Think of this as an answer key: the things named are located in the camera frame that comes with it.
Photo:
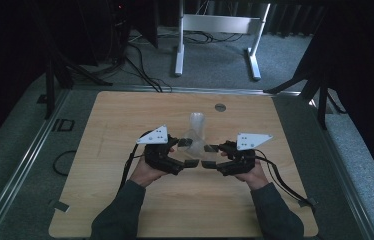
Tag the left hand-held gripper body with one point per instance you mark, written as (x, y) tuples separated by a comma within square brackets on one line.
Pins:
[(161, 156)]

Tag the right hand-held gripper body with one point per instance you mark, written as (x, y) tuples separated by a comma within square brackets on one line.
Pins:
[(241, 160)]

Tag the person's right hand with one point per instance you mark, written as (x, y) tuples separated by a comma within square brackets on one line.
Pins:
[(256, 176)]

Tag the person's left hand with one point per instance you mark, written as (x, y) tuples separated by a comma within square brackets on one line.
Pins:
[(146, 175)]

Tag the round grey table grommet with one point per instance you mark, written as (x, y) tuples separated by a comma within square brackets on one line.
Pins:
[(220, 107)]

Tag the black tripod stand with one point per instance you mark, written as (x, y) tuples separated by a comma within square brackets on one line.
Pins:
[(322, 100), (51, 83)]

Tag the dark hanging panel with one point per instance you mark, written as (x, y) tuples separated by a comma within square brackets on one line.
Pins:
[(146, 20)]

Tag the white metal desk frame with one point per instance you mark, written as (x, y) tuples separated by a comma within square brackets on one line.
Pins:
[(220, 24)]

